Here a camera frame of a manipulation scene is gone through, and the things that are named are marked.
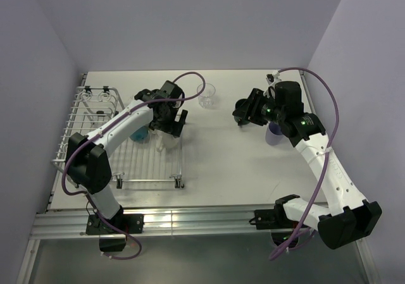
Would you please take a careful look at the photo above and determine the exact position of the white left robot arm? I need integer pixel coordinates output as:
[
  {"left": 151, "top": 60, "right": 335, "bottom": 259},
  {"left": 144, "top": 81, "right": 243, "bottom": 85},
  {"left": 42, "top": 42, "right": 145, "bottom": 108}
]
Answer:
[{"left": 66, "top": 81, "right": 188, "bottom": 233}]

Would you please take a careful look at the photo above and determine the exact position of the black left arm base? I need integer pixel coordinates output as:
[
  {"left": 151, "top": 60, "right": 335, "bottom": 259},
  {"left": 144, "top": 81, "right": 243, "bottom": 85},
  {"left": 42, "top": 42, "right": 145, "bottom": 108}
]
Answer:
[{"left": 85, "top": 214, "right": 144, "bottom": 252}]

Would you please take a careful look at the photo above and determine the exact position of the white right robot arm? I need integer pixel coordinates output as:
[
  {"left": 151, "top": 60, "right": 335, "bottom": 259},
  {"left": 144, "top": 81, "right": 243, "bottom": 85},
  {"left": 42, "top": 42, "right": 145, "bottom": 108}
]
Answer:
[{"left": 232, "top": 81, "right": 382, "bottom": 249}]

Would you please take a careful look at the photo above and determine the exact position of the dark green mug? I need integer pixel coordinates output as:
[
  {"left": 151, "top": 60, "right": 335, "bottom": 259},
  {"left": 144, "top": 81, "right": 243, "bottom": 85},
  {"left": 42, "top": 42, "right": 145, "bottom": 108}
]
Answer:
[{"left": 233, "top": 113, "right": 250, "bottom": 127}]

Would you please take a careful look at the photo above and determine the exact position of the lavender plastic cup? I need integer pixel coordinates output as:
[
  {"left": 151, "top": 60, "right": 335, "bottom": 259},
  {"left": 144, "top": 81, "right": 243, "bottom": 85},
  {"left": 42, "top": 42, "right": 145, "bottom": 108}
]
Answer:
[{"left": 265, "top": 121, "right": 284, "bottom": 146}]

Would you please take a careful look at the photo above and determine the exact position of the clear glass tumbler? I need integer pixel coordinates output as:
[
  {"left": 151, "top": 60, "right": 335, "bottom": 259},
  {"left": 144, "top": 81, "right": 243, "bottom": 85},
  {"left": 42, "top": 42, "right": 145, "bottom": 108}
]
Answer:
[{"left": 197, "top": 83, "right": 216, "bottom": 108}]

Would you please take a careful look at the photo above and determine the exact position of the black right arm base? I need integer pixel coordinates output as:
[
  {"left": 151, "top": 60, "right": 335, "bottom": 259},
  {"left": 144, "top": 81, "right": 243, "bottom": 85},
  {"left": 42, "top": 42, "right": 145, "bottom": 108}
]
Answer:
[{"left": 249, "top": 208, "right": 298, "bottom": 246}]

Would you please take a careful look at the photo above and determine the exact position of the blue floral mug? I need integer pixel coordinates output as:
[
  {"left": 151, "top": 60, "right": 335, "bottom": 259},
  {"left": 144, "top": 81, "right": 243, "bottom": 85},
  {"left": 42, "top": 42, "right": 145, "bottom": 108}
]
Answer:
[{"left": 129, "top": 126, "right": 149, "bottom": 143}]

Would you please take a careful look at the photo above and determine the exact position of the aluminium rail frame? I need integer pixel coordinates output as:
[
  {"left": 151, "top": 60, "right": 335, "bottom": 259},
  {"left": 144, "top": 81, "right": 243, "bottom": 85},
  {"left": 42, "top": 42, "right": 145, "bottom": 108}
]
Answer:
[{"left": 18, "top": 70, "right": 379, "bottom": 283}]

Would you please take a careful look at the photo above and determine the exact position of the white wire dish rack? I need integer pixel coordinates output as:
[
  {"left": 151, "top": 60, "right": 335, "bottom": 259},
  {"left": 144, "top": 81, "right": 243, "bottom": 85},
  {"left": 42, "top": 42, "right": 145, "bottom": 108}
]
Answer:
[{"left": 51, "top": 86, "right": 185, "bottom": 190}]

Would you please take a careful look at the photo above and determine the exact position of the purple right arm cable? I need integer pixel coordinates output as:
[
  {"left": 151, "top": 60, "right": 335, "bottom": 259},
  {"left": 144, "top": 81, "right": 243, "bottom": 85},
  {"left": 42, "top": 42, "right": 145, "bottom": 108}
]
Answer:
[{"left": 268, "top": 67, "right": 342, "bottom": 262}]

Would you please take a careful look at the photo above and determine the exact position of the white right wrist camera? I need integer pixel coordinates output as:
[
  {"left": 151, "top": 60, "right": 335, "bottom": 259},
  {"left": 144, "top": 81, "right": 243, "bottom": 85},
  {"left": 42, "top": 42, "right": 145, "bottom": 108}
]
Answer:
[{"left": 266, "top": 70, "right": 282, "bottom": 88}]

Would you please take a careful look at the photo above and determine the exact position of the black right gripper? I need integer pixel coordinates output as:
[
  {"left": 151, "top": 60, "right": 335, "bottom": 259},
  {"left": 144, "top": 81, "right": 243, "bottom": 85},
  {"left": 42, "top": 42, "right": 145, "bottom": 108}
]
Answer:
[{"left": 232, "top": 87, "right": 285, "bottom": 126}]

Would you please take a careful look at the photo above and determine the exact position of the white ceramic mug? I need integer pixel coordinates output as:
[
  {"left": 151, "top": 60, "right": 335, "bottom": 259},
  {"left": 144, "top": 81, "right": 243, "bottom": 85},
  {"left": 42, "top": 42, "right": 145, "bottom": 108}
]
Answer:
[{"left": 156, "top": 130, "right": 180, "bottom": 152}]

